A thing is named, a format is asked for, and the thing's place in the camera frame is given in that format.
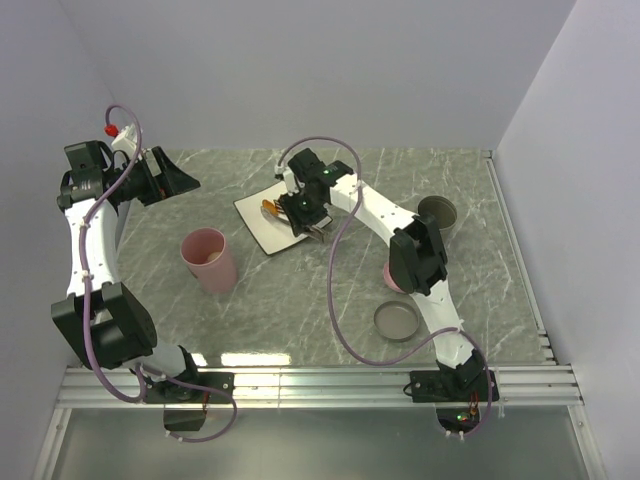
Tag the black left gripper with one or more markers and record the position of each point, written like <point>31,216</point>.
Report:
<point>169,182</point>

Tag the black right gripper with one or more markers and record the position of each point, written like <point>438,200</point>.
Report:
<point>299,221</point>

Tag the metal tongs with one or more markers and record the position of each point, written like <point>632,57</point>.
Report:
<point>310,230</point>

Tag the orange food slice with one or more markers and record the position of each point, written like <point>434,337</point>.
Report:
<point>271,208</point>

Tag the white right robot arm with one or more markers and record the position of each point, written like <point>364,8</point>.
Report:
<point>417,258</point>

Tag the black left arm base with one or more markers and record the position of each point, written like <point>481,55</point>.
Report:
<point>186,410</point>

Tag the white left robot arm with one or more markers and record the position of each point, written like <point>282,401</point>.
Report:
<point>100,318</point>

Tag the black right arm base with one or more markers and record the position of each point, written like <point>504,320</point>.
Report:
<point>457,403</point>

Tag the white square plate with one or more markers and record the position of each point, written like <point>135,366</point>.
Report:
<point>273,236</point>

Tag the pink cup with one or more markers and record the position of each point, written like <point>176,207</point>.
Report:
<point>217,277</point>

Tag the pink lid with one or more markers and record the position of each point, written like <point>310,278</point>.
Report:
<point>389,281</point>

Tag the grey metal cup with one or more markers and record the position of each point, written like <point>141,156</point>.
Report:
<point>442,209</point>

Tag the grey lid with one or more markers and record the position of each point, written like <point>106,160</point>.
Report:
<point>396,321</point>

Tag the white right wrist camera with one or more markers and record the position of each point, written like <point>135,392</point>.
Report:
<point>287,176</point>

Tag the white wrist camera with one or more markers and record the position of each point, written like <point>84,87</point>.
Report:
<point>287,176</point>
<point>125,139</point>

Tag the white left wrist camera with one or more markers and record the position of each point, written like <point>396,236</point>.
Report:
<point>125,139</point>

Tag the aluminium rail frame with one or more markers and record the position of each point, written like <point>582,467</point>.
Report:
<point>305,408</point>

